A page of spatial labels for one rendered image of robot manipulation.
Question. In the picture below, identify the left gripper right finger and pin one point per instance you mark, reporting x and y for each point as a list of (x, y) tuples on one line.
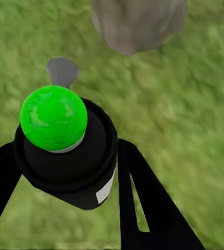
[(168, 228)]

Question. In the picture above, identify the pesticide atomizer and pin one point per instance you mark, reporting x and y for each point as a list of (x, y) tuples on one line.
[(66, 146)]

